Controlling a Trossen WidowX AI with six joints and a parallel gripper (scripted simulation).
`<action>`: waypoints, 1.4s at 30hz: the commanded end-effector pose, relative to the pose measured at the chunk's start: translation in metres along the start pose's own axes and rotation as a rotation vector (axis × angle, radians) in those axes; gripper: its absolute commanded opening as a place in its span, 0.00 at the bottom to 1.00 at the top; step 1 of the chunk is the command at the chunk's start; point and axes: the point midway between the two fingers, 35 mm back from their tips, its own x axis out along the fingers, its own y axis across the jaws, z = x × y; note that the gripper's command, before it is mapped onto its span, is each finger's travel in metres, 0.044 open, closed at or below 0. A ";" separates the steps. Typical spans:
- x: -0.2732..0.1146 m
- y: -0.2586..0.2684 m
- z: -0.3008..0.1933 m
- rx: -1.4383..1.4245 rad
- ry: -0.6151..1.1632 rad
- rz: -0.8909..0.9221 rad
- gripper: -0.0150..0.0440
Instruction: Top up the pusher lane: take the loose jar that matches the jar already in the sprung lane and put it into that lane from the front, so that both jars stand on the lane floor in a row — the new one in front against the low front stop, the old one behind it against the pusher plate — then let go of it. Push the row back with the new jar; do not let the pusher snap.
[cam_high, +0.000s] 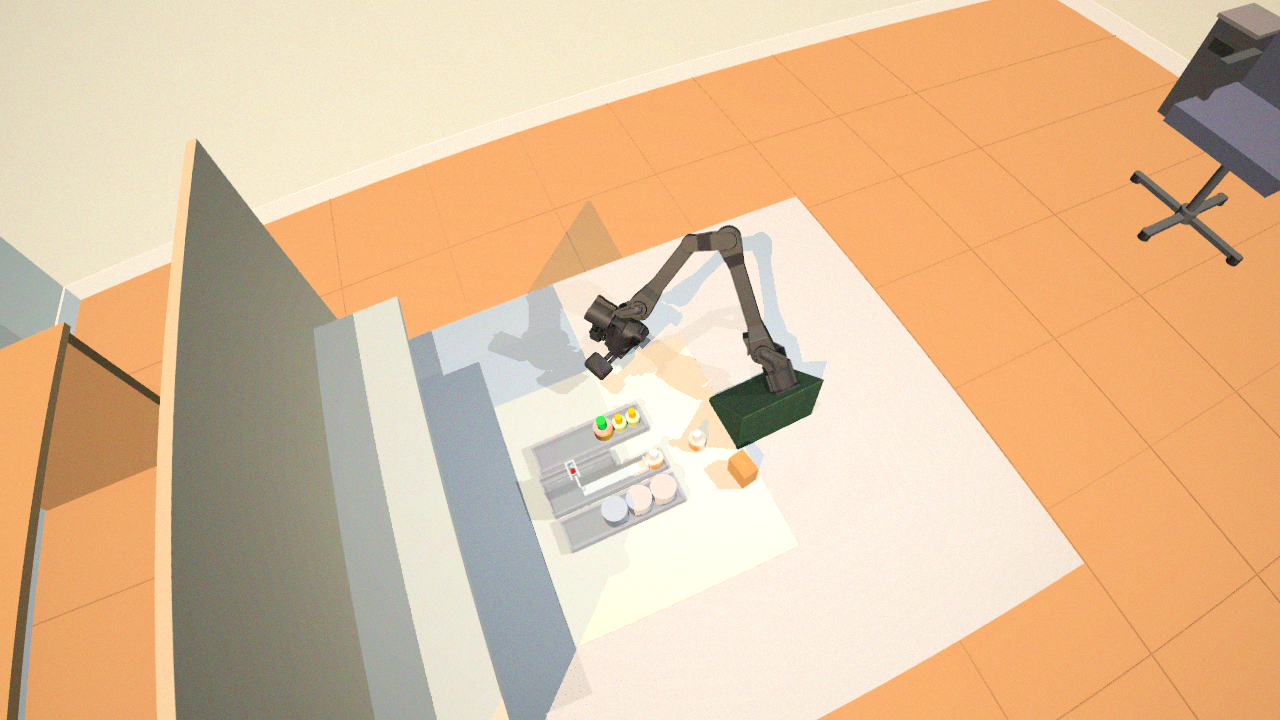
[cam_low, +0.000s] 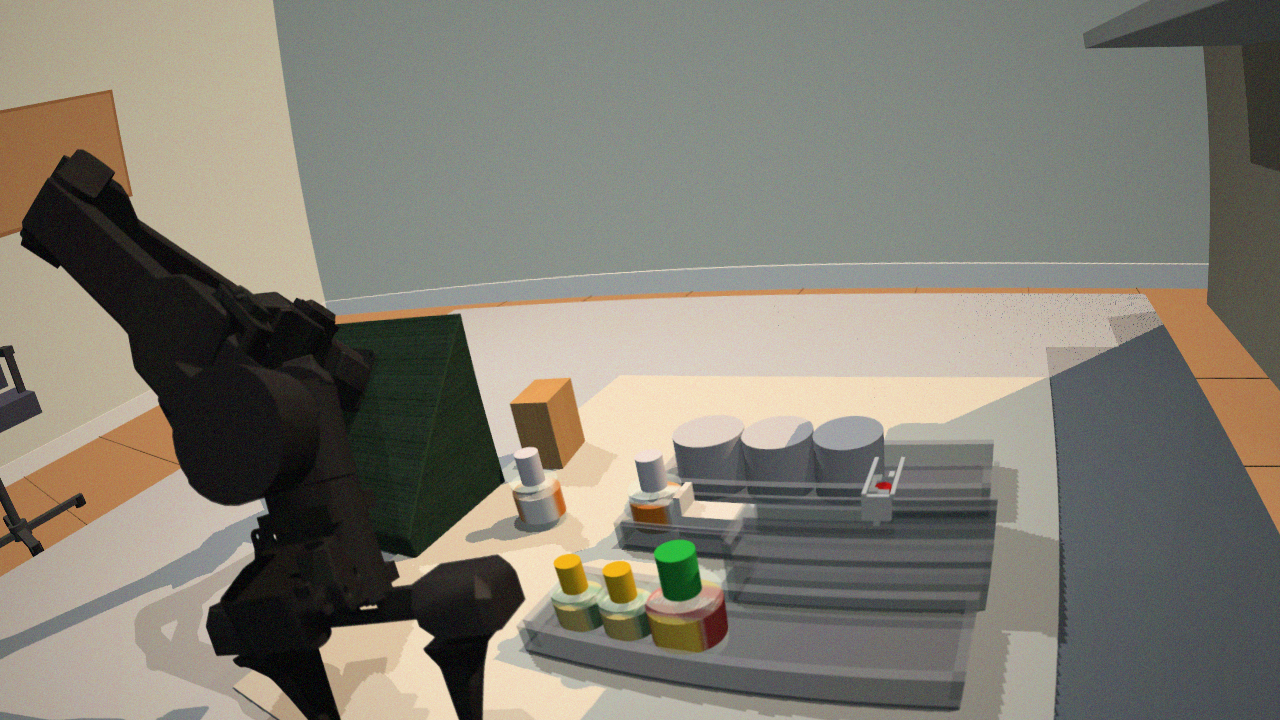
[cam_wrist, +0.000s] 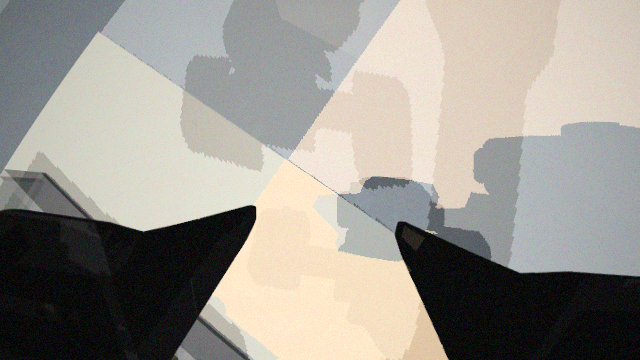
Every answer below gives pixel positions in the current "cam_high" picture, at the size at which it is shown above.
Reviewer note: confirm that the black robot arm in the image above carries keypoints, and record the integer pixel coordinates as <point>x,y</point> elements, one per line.
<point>623,320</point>

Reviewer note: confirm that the grey cylinder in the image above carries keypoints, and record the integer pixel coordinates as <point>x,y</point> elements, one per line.
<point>639,500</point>
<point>614,511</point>
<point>663,489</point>

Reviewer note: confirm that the brown rectangular block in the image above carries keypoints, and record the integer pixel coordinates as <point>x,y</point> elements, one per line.
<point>742,468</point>

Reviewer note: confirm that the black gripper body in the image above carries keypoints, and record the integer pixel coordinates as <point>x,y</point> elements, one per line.
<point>599,366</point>

